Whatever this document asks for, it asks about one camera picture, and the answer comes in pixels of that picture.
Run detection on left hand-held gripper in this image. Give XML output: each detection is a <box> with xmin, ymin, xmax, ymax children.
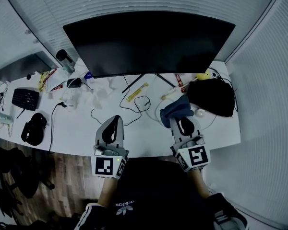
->
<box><xmin>93</xmin><ymin>115</ymin><xmax>130</xmax><ymax>179</ymax></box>

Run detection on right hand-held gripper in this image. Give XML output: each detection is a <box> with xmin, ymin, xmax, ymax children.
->
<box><xmin>169</xmin><ymin>115</ymin><xmax>211</xmax><ymax>173</ymax></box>

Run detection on grey-blue cloth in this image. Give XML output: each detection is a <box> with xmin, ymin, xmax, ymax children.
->
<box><xmin>159</xmin><ymin>95</ymin><xmax>195</xmax><ymax>128</ymax></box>

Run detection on large black monitor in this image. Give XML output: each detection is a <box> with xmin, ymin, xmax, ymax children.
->
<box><xmin>62</xmin><ymin>11</ymin><xmax>236</xmax><ymax>94</ymax></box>

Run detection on person's left forearm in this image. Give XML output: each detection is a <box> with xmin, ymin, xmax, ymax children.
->
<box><xmin>97</xmin><ymin>176</ymin><xmax>120</xmax><ymax>209</ymax></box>

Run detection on person's right forearm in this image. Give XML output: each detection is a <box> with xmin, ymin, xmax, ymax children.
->
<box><xmin>187</xmin><ymin>168</ymin><xmax>211</xmax><ymax>198</ymax></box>

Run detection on grey side monitor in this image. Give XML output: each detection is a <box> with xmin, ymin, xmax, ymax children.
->
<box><xmin>0</xmin><ymin>51</ymin><xmax>54</xmax><ymax>83</ymax></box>

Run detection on black bag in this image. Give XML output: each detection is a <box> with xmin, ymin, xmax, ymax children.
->
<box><xmin>186</xmin><ymin>77</ymin><xmax>236</xmax><ymax>118</ymax></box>

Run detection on slim red packet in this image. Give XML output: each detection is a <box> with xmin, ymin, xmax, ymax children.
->
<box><xmin>174</xmin><ymin>73</ymin><xmax>187</xmax><ymax>93</ymax></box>

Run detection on torn white tissue pieces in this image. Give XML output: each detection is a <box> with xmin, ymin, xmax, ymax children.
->
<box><xmin>93</xmin><ymin>78</ymin><xmax>116</xmax><ymax>100</ymax></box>

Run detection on slim yellow packet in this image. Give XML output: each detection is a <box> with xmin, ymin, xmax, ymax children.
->
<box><xmin>126</xmin><ymin>82</ymin><xmax>149</xmax><ymax>103</ymax></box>

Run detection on yellow round toy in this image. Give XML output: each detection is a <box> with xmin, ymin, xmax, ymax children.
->
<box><xmin>196</xmin><ymin>72</ymin><xmax>211</xmax><ymax>81</ymax></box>

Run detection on white power strip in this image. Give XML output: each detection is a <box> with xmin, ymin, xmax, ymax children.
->
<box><xmin>61</xmin><ymin>87</ymin><xmax>79</xmax><ymax>110</ymax></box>

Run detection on black power adapter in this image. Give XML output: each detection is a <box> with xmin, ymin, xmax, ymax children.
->
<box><xmin>66</xmin><ymin>78</ymin><xmax>83</xmax><ymax>89</ymax></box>

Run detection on person's dark striped shirt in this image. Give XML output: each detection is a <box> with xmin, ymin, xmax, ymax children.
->
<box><xmin>74</xmin><ymin>157</ymin><xmax>248</xmax><ymax>230</ymax></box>

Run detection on long red snack packet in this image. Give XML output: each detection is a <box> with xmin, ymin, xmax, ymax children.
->
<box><xmin>42</xmin><ymin>69</ymin><xmax>58</xmax><ymax>83</ymax></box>

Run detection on yellow snack packet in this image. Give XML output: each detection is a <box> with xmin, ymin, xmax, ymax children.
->
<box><xmin>38</xmin><ymin>72</ymin><xmax>54</xmax><ymax>92</ymax></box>

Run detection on black-capped clear water bottle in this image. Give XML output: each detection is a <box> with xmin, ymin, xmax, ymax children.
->
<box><xmin>56</xmin><ymin>49</ymin><xmax>75</xmax><ymax>73</ymax></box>

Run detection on black keyboard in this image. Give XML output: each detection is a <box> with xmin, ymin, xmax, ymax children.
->
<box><xmin>11</xmin><ymin>87</ymin><xmax>40</xmax><ymax>112</ymax></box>

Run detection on black office chair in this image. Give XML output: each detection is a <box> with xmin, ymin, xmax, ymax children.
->
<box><xmin>0</xmin><ymin>140</ymin><xmax>56</xmax><ymax>200</ymax></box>

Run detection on pale green packet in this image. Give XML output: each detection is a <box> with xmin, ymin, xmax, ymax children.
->
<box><xmin>0</xmin><ymin>111</ymin><xmax>14</xmax><ymax>137</ymax></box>

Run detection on black wheeled chair base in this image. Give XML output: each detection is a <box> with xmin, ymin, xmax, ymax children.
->
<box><xmin>0</xmin><ymin>187</ymin><xmax>24</xmax><ymax>230</ymax></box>

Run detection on white cable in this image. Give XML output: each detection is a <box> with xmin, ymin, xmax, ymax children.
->
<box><xmin>146</xmin><ymin>93</ymin><xmax>218</xmax><ymax>131</ymax></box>

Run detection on thin black cable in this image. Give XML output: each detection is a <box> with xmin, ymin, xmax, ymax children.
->
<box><xmin>90</xmin><ymin>75</ymin><xmax>151</xmax><ymax>127</ymax></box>

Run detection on black power cable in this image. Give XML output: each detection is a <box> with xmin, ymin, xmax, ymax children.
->
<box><xmin>48</xmin><ymin>102</ymin><xmax>68</xmax><ymax>153</ymax></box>

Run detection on black earphone cable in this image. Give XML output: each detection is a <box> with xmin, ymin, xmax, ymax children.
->
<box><xmin>0</xmin><ymin>81</ymin><xmax>10</xmax><ymax>112</ymax></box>

